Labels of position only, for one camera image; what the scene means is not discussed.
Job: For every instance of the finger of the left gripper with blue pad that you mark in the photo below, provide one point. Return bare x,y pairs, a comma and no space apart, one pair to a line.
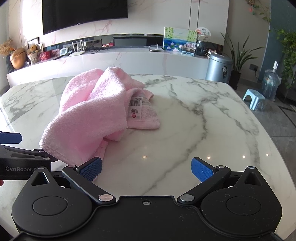
41,155
10,138

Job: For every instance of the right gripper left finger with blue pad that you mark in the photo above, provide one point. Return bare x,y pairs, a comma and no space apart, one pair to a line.
81,178

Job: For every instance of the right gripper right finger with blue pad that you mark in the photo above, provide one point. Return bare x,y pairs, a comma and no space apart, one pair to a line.
210,177

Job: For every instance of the pink terry towel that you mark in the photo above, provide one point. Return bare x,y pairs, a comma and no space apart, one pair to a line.
97,106

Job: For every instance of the golden round ornament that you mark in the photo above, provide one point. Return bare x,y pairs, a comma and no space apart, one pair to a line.
18,58

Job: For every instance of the teddy bear toy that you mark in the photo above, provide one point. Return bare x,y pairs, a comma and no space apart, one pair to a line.
33,54

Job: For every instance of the red gift box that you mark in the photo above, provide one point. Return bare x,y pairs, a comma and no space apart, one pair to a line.
44,56

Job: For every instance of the blue plastic step stool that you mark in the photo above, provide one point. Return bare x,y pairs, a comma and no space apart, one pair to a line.
256,98

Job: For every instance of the white wifi router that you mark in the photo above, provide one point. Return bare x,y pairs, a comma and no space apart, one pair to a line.
78,49

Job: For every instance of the silver round trash bin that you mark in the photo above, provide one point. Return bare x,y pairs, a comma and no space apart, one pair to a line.
219,68

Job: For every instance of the clear water jug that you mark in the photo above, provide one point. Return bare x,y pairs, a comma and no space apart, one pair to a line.
271,82

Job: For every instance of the potted long-leaf plant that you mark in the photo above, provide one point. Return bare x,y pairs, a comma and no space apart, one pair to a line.
239,56

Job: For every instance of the climbing green vine plant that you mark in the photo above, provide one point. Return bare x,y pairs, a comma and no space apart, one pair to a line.
280,16

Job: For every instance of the lotus painting acrylic frame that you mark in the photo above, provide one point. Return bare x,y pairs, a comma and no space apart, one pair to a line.
181,41

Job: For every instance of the black wall television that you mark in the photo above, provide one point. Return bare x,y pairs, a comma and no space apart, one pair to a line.
59,14

